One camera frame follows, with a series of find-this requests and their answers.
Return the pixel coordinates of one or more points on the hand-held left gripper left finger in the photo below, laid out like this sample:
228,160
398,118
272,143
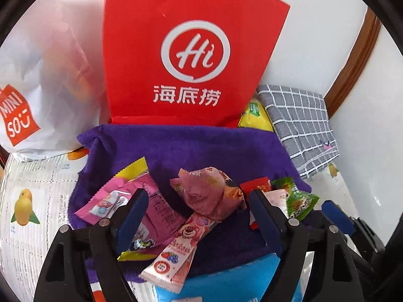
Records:
135,214

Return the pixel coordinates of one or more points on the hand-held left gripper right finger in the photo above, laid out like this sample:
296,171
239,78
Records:
259,207

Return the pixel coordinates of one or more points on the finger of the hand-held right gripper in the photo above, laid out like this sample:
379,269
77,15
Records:
318,218
335,211

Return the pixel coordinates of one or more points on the pale pink snack packet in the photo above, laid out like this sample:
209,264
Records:
278,199

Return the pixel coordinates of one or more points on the red snack packet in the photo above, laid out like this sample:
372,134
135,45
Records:
256,185

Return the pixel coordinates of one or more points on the yellow-edged pink snack packet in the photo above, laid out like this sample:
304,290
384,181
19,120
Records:
157,204

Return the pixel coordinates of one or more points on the green snack packet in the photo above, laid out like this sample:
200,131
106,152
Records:
299,203

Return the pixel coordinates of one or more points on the bear print stick packet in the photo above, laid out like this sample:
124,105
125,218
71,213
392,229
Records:
179,251

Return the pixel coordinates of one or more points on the blue tissue pack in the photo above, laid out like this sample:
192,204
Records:
239,283

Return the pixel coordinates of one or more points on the purple towel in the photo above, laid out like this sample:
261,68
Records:
189,148

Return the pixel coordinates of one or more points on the yellow packet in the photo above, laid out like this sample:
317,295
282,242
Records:
255,118

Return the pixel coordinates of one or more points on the grey checked cloth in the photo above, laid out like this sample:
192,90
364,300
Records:
302,122

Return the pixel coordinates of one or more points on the fruit print table cover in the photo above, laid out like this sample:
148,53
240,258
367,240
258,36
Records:
41,170

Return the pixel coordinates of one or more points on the red paper bag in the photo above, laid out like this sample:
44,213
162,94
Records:
141,53

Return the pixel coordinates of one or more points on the white plastic bag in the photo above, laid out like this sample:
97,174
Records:
47,69

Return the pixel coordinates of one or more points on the wooden door frame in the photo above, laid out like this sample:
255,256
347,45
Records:
355,66

